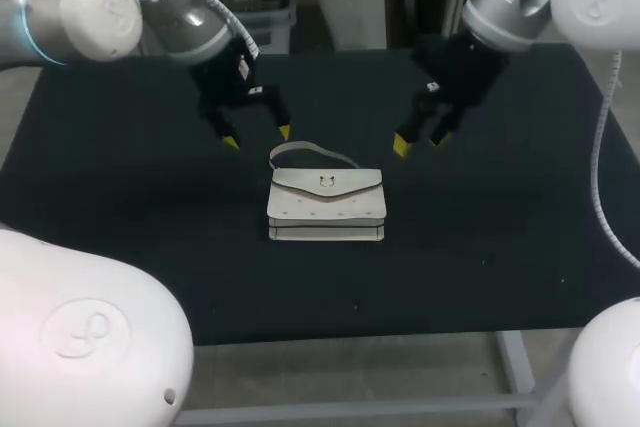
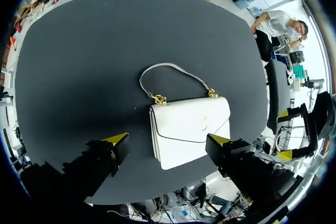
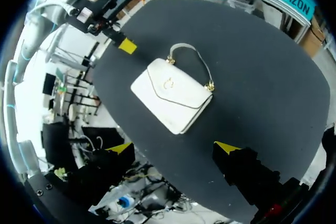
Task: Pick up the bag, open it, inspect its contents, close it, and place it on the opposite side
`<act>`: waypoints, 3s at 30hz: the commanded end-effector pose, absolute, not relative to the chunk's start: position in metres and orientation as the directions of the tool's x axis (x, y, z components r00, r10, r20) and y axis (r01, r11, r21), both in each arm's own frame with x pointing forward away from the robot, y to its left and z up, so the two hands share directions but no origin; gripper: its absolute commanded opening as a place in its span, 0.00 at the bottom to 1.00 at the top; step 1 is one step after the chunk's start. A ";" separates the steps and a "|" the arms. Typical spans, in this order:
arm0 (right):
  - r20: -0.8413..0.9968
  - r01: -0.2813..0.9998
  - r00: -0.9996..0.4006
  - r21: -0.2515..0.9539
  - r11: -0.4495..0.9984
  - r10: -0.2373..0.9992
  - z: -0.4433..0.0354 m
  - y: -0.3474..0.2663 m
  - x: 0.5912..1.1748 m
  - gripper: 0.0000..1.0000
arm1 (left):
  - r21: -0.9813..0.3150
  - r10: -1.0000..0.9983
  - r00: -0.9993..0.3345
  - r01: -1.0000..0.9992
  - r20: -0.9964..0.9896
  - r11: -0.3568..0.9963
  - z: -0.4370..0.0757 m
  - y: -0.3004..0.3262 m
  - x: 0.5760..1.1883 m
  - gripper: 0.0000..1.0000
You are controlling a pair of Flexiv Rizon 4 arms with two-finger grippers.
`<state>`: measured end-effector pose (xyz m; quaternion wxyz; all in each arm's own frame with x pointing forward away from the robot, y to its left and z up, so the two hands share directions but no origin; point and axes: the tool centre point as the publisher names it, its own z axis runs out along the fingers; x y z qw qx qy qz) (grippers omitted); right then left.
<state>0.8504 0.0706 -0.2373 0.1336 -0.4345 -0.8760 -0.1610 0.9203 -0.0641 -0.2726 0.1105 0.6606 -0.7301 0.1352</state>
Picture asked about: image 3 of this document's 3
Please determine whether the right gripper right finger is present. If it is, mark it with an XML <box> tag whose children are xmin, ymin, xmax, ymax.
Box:
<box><xmin>212</xmin><ymin>141</ymin><xmax>282</xmax><ymax>207</ymax></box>

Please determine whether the white leather handbag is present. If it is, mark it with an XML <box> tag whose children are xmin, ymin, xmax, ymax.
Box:
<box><xmin>130</xmin><ymin>42</ymin><xmax>217</xmax><ymax>136</ymax></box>

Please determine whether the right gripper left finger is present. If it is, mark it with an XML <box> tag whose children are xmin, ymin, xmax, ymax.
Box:
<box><xmin>66</xmin><ymin>142</ymin><xmax>136</xmax><ymax>204</ymax></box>

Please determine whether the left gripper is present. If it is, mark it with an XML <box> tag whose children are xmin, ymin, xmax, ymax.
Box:
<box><xmin>69</xmin><ymin>0</ymin><xmax>138</xmax><ymax>55</ymax></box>

